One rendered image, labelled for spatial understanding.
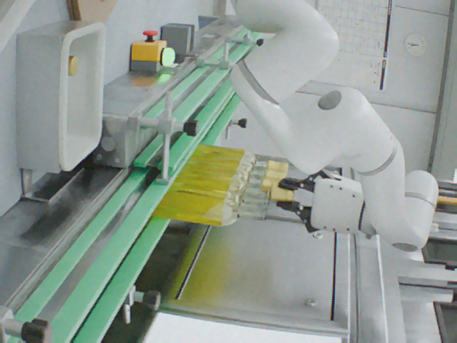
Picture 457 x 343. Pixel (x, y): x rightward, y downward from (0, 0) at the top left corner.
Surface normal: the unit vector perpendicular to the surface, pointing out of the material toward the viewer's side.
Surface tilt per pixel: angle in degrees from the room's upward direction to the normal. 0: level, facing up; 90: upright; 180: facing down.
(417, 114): 90
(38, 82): 90
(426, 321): 90
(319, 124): 109
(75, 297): 90
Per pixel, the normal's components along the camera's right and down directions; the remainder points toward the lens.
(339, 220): -0.41, 0.36
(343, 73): -0.15, 0.34
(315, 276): 0.07, -0.93
